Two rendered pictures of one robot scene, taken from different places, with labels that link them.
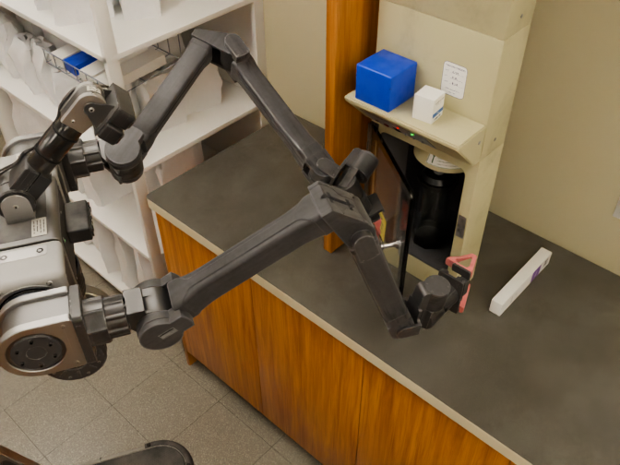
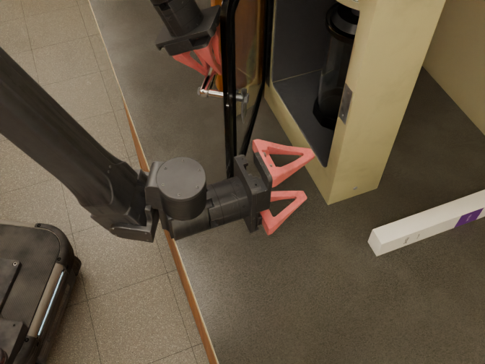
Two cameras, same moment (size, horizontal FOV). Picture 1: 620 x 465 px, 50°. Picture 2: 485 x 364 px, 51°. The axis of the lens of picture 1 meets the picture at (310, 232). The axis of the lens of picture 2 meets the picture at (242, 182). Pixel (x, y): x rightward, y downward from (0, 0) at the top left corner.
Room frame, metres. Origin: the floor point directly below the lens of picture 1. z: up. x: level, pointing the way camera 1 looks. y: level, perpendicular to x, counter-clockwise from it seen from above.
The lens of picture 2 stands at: (0.69, -0.49, 1.76)
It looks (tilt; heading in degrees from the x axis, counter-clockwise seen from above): 54 degrees down; 26
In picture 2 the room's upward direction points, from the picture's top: straight up
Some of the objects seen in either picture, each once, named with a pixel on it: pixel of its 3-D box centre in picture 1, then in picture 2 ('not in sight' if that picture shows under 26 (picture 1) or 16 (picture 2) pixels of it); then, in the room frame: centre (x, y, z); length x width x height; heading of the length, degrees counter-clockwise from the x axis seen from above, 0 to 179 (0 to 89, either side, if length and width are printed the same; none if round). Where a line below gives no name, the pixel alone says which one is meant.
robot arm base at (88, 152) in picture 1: (82, 158); not in sight; (1.23, 0.51, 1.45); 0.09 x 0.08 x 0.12; 18
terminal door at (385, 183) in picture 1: (385, 219); (247, 57); (1.31, -0.19, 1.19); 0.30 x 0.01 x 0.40; 13
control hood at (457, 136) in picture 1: (411, 128); not in sight; (1.32, -0.24, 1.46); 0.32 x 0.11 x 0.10; 47
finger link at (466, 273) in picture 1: (462, 269); (279, 169); (1.08, -0.35, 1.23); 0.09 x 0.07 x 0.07; 137
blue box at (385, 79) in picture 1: (386, 80); not in sight; (1.38, -0.18, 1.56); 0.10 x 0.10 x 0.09; 47
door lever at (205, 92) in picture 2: (382, 236); (220, 79); (1.23, -0.18, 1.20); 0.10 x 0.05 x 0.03; 13
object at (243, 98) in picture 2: not in sight; (242, 105); (1.21, -0.23, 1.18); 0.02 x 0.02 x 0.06; 13
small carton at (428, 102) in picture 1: (428, 104); not in sight; (1.30, -0.27, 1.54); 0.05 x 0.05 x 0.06; 53
